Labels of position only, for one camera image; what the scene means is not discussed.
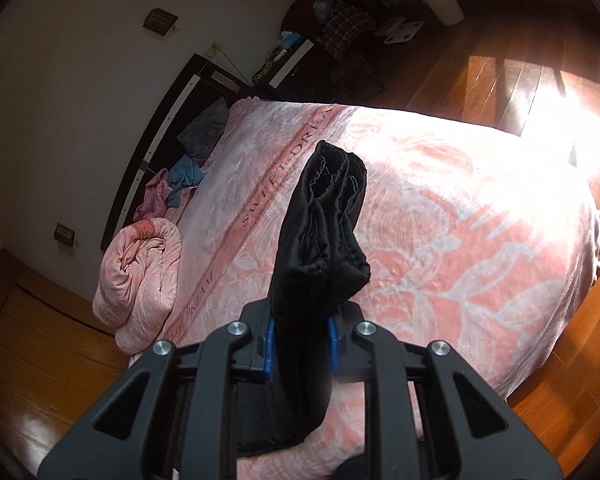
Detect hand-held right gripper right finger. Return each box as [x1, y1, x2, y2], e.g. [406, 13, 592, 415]
[328, 302, 564, 480]

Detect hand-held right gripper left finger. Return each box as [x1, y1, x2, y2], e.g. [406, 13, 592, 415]
[39, 302, 277, 480]

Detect black pants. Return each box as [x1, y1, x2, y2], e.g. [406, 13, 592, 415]
[237, 140, 372, 458]

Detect pink floral printed blanket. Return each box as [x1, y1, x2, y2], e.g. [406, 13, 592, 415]
[125, 95, 600, 461]

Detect rolled pink quilt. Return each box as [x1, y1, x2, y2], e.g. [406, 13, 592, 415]
[92, 217, 183, 356]

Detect pink crumpled garment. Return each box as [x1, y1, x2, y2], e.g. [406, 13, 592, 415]
[134, 169, 173, 222]

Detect blue cloth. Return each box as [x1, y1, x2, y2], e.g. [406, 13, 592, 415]
[166, 155, 206, 208]

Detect grey pillow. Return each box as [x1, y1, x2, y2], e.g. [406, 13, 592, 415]
[177, 97, 231, 161]

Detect wooden wardrobe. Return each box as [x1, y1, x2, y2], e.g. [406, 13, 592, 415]
[0, 249, 131, 461]

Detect black bed headboard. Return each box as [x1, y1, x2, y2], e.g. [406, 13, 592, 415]
[100, 52, 253, 253]

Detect black and white nightstand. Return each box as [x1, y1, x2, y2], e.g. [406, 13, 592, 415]
[252, 35, 316, 92]

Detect plaid garment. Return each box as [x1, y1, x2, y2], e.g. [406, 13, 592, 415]
[320, 2, 378, 57]

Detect white bathroom scale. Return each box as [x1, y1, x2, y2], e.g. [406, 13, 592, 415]
[385, 21, 425, 46]

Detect dark red garment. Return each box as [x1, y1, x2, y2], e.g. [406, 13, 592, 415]
[281, 0, 338, 36]

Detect white waste bin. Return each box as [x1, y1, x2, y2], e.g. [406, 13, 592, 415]
[417, 0, 465, 26]

